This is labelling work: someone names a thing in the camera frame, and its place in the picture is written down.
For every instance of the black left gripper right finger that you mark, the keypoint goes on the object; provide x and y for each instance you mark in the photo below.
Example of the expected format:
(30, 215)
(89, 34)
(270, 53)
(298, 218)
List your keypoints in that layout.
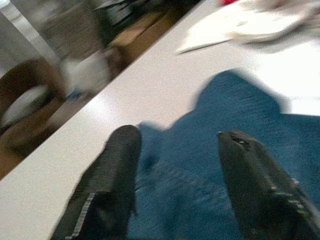
(260, 190)

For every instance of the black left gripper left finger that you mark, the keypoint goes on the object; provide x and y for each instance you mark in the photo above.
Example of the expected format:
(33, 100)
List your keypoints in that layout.
(107, 180)

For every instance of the blue denim jeans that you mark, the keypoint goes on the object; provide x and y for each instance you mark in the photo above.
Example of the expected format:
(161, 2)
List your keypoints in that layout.
(200, 140)

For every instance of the white garment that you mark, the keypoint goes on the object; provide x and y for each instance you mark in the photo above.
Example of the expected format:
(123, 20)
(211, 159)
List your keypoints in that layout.
(225, 27)

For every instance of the brown cardboard box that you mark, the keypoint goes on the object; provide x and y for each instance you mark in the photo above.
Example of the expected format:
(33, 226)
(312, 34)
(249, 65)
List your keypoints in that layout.
(135, 42)

